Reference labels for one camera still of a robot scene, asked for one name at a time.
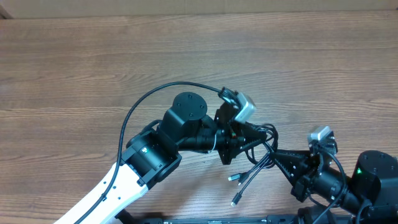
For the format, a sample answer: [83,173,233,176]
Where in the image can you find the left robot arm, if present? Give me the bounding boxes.
[58,92,267,223]

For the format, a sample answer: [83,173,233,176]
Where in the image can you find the black usb cable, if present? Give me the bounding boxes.
[228,123,280,208]

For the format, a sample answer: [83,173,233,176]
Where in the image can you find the right camera cable black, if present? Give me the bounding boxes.
[308,149,348,223]

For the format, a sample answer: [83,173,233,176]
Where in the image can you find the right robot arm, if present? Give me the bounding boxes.
[270,132,397,223]

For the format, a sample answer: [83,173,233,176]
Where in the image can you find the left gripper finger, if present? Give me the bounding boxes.
[233,139,264,157]
[242,123,267,140]

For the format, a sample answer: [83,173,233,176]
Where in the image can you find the camera cable black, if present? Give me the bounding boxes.
[308,149,348,223]
[73,81,239,224]

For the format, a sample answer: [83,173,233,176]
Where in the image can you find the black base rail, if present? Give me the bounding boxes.
[114,208,354,224]

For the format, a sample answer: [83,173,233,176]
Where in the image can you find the left camera cable black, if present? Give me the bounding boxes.
[73,81,239,224]

